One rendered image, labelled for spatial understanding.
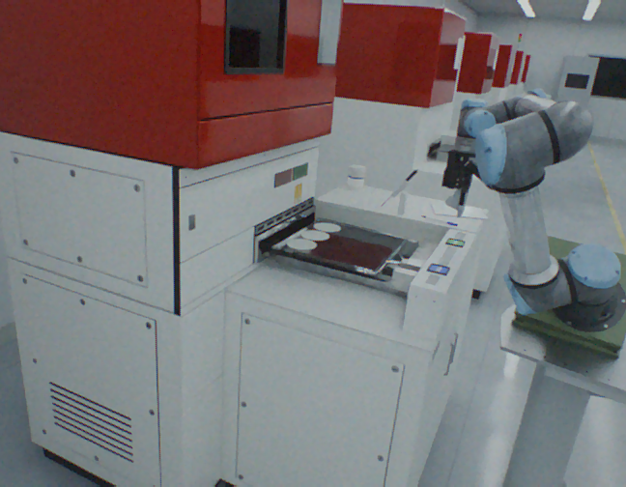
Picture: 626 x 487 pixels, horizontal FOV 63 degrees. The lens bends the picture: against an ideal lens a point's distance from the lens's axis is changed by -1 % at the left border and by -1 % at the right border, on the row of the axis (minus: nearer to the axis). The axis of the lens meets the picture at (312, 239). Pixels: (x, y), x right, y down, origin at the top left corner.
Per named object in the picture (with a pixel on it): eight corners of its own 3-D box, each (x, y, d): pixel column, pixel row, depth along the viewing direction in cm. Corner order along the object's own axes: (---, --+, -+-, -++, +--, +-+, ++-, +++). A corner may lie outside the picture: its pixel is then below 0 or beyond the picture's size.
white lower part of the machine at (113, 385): (32, 459, 190) (3, 257, 162) (175, 355, 261) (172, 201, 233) (184, 542, 164) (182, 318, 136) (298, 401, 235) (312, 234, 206)
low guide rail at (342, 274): (275, 262, 175) (275, 253, 174) (278, 260, 177) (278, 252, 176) (418, 300, 157) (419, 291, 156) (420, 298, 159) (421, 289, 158)
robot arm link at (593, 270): (625, 298, 129) (633, 274, 118) (570, 312, 132) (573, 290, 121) (604, 258, 136) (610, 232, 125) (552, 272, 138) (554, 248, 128)
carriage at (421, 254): (389, 288, 156) (391, 279, 155) (419, 251, 187) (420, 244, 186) (415, 295, 153) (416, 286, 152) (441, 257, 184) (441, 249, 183)
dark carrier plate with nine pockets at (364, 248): (275, 246, 169) (275, 244, 168) (318, 220, 198) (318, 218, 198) (374, 272, 156) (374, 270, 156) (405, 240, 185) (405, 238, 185)
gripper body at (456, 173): (445, 184, 166) (451, 147, 162) (471, 188, 163) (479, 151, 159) (441, 188, 160) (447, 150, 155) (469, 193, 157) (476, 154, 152)
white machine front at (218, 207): (174, 314, 137) (172, 167, 123) (305, 232, 207) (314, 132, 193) (183, 317, 136) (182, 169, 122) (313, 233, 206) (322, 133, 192)
